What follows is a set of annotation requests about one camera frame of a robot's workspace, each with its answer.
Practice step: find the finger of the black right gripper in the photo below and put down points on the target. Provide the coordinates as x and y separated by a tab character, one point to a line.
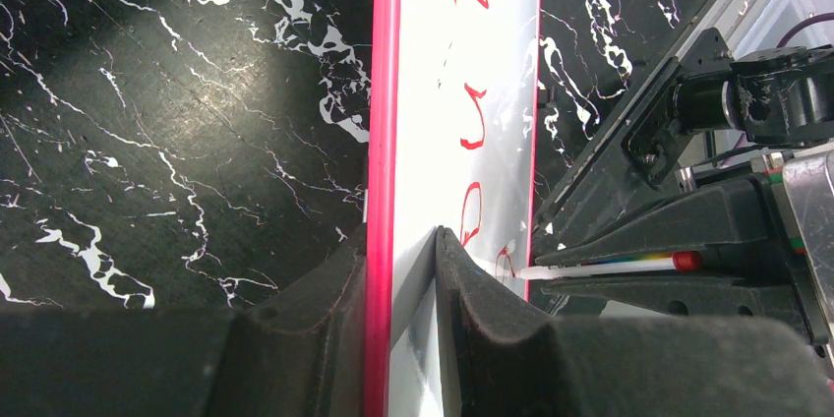
693	294
737	211

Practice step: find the white red marker pen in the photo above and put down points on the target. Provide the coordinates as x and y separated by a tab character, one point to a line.
678	261

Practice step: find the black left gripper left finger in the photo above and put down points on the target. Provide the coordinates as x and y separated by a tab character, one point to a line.
299	353

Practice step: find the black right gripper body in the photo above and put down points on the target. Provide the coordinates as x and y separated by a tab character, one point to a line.
806	177

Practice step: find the pink framed whiteboard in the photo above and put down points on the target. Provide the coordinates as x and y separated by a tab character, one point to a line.
452	143

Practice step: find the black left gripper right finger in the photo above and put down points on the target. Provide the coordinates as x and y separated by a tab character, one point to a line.
501	356

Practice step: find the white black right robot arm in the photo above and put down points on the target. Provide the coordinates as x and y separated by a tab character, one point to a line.
725	162

